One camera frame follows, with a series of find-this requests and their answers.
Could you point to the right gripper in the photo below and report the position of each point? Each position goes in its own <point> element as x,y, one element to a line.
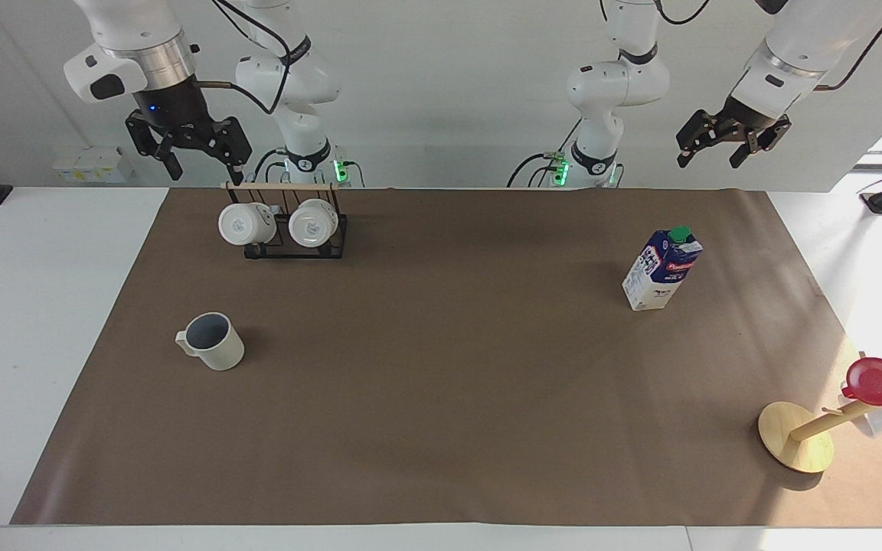
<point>169,99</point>

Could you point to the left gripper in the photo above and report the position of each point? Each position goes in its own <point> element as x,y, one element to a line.
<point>755,115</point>

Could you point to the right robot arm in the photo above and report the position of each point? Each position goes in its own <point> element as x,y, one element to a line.
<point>299,76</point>

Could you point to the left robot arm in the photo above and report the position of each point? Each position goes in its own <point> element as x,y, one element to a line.
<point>613,84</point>

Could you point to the blue white milk carton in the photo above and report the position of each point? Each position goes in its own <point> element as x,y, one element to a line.
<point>659,272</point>

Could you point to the beige cup grey inside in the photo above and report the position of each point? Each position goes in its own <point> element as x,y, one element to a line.
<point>219,348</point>

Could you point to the white mug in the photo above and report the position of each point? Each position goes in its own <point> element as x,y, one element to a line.
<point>312,223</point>
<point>242,223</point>

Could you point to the wooden mug tree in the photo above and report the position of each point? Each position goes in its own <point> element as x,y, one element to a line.
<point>793,436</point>

